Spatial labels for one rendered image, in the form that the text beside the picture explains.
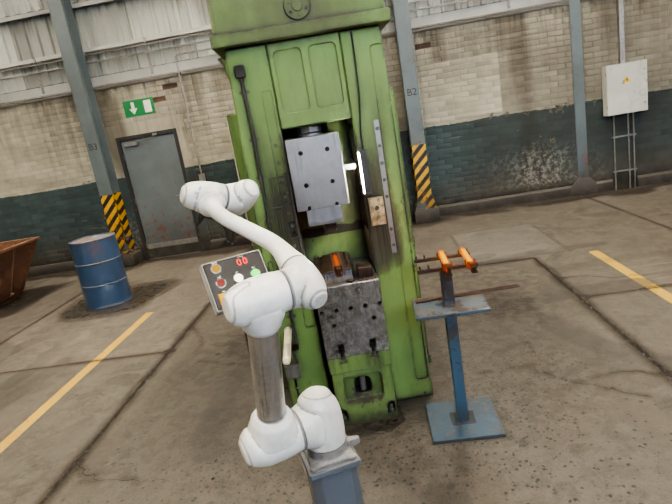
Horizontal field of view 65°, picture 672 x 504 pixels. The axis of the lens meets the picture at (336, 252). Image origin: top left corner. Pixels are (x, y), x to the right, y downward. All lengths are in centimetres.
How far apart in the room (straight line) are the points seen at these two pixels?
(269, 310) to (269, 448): 56
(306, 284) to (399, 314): 180
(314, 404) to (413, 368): 162
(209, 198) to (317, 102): 133
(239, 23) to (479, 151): 645
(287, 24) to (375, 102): 64
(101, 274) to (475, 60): 630
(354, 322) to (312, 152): 101
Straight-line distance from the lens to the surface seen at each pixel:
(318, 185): 299
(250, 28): 313
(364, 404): 338
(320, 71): 314
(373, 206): 316
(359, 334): 317
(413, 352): 350
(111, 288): 737
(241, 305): 157
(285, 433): 194
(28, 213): 1082
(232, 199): 204
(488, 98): 908
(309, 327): 334
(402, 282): 332
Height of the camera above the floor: 183
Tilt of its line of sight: 14 degrees down
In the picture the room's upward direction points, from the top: 10 degrees counter-clockwise
